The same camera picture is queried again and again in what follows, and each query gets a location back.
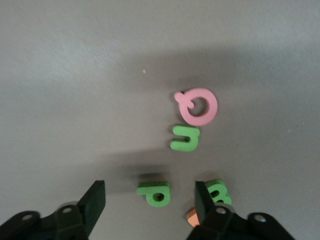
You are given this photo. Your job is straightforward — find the orange foam letter E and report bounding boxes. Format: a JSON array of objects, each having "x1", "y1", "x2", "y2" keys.
[{"x1": 186, "y1": 208, "x2": 201, "y2": 228}]

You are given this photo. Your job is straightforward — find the green foam letter B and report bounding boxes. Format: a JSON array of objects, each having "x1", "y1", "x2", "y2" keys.
[{"x1": 204, "y1": 179, "x2": 233, "y2": 206}]

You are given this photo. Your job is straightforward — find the green foam letter P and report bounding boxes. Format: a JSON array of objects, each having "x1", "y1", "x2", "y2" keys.
[{"x1": 136, "y1": 181, "x2": 171, "y2": 208}]

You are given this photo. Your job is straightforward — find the pink foam letter Q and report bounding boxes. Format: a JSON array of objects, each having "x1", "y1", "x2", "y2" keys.
[{"x1": 174, "y1": 87, "x2": 218, "y2": 126}]

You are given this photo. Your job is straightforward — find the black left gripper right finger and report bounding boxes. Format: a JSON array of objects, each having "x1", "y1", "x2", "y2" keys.
[{"x1": 186, "y1": 181, "x2": 296, "y2": 240}]

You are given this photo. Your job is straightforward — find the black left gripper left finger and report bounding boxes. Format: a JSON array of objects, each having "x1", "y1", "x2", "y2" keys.
[{"x1": 0, "y1": 180, "x2": 106, "y2": 240}]

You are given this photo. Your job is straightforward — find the green foam letter U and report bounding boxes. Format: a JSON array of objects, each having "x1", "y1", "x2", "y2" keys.
[{"x1": 169, "y1": 124, "x2": 200, "y2": 152}]

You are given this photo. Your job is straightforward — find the brown table cover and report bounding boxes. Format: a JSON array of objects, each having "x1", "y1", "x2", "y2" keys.
[{"x1": 0, "y1": 0, "x2": 320, "y2": 240}]

